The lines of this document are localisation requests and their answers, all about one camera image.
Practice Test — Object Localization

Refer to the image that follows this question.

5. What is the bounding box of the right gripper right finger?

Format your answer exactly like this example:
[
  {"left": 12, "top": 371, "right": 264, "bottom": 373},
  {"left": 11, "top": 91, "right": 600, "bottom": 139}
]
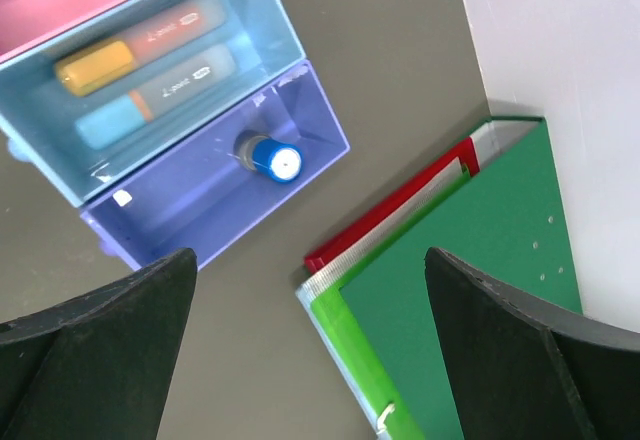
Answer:
[{"left": 425, "top": 248, "right": 639, "bottom": 439}]

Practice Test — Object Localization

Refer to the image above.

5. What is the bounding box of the light green folder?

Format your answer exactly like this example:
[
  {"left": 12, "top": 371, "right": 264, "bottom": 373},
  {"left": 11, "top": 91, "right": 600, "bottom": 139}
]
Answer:
[{"left": 296, "top": 159, "right": 470, "bottom": 439}]

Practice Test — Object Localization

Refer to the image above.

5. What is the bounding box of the light blue tray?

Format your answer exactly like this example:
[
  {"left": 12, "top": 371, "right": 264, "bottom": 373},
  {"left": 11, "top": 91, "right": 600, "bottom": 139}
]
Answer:
[{"left": 1, "top": 0, "right": 304, "bottom": 208}]

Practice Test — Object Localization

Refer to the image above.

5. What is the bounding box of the blue grey eraser stick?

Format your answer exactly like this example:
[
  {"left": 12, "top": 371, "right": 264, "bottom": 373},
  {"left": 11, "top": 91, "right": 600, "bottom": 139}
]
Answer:
[{"left": 75, "top": 44, "right": 236, "bottom": 150}]

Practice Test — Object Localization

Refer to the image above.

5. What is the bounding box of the dark green binder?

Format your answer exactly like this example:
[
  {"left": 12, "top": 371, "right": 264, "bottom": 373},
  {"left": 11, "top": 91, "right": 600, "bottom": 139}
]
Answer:
[{"left": 339, "top": 117, "right": 582, "bottom": 439}]

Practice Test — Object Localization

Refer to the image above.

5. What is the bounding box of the red folder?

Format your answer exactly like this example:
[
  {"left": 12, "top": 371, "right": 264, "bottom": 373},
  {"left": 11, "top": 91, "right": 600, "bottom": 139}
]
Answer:
[{"left": 304, "top": 136, "right": 480, "bottom": 274}]

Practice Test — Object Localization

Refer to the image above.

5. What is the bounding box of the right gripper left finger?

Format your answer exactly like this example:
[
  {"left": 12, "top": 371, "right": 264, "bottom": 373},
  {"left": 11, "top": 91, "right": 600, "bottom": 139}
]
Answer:
[{"left": 1, "top": 248, "right": 198, "bottom": 439}]

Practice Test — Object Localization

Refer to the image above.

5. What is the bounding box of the blue cap bottle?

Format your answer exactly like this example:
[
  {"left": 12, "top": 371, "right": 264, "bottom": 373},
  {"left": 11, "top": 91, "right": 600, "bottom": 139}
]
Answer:
[{"left": 234, "top": 130, "right": 303, "bottom": 183}]

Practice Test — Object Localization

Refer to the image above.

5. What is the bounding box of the purple plastic tray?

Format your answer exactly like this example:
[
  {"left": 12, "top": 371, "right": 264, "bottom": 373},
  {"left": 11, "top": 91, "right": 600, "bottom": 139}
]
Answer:
[{"left": 81, "top": 61, "right": 350, "bottom": 270}]

